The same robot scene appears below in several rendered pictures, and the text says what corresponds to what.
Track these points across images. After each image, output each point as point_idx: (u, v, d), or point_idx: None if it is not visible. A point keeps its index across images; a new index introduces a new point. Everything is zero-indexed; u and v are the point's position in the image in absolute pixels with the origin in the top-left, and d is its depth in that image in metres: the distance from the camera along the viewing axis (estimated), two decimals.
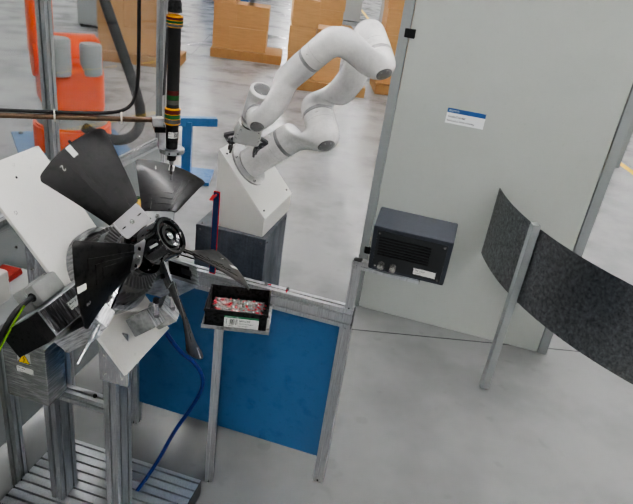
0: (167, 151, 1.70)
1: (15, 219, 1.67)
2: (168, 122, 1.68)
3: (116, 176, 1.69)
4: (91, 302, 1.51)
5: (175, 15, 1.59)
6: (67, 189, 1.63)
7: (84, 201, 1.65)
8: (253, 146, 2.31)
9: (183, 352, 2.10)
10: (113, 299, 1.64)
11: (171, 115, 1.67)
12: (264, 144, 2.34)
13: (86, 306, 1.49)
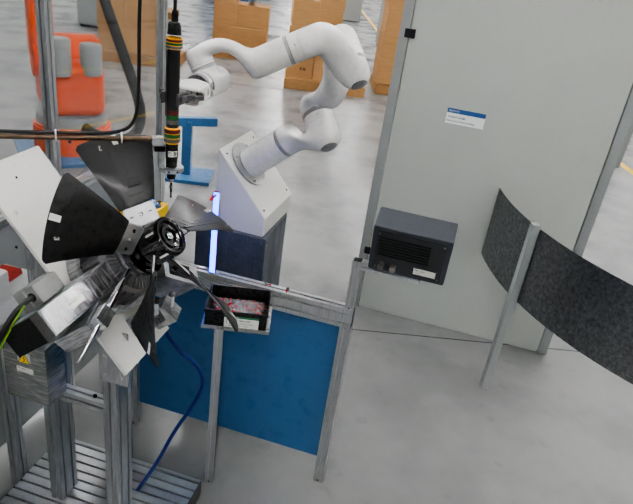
0: (166, 170, 1.73)
1: (15, 219, 1.67)
2: (168, 141, 1.70)
3: (143, 172, 1.80)
4: (60, 240, 1.51)
5: (175, 36, 1.62)
6: (95, 166, 1.76)
7: (105, 181, 1.76)
8: (192, 88, 1.70)
9: (183, 352, 2.10)
10: (114, 298, 1.64)
11: (171, 135, 1.69)
12: (196, 100, 1.70)
13: (52, 238, 1.49)
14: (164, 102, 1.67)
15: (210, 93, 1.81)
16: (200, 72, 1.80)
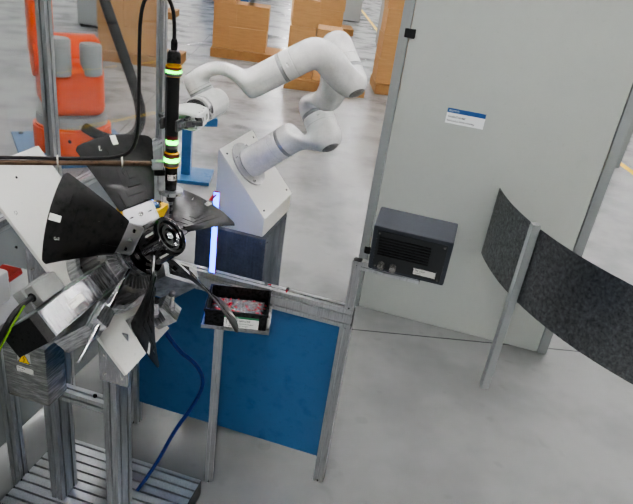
0: (166, 193, 1.76)
1: (15, 219, 1.67)
2: (167, 165, 1.73)
3: (143, 172, 1.80)
4: (60, 240, 1.51)
5: (174, 64, 1.65)
6: (95, 166, 1.76)
7: (105, 181, 1.76)
8: (191, 114, 1.74)
9: (183, 352, 2.10)
10: (114, 298, 1.64)
11: (170, 159, 1.73)
12: (195, 125, 1.73)
13: (52, 238, 1.49)
14: (163, 128, 1.70)
15: (209, 117, 1.84)
16: (199, 96, 1.83)
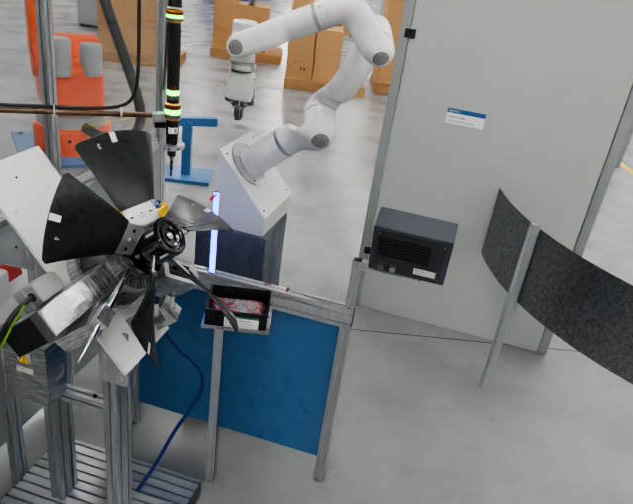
0: (167, 147, 1.70)
1: (15, 219, 1.67)
2: (168, 117, 1.67)
3: (202, 224, 1.95)
4: (99, 150, 1.76)
5: (175, 9, 1.59)
6: (177, 205, 2.02)
7: (173, 212, 1.97)
8: (245, 101, 2.13)
9: (183, 352, 2.10)
10: (114, 298, 1.64)
11: (171, 110, 1.66)
12: (248, 103, 2.16)
13: (97, 142, 1.76)
14: None
15: (253, 68, 2.11)
16: (237, 66, 2.07)
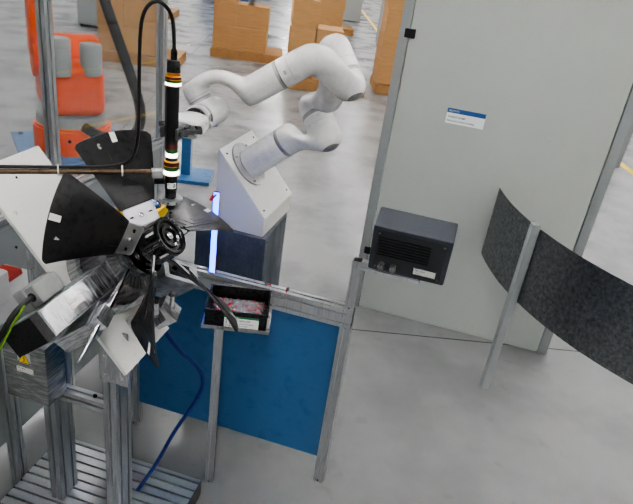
0: (166, 201, 1.77)
1: (15, 219, 1.67)
2: (167, 174, 1.75)
3: (202, 224, 1.95)
4: (99, 150, 1.76)
5: (174, 73, 1.66)
6: (177, 205, 2.02)
7: (173, 212, 1.97)
8: (191, 122, 1.75)
9: (183, 352, 2.10)
10: (114, 298, 1.64)
11: (170, 167, 1.74)
12: (194, 134, 1.74)
13: (97, 142, 1.76)
14: (163, 136, 1.71)
15: (208, 125, 1.86)
16: (199, 105, 1.84)
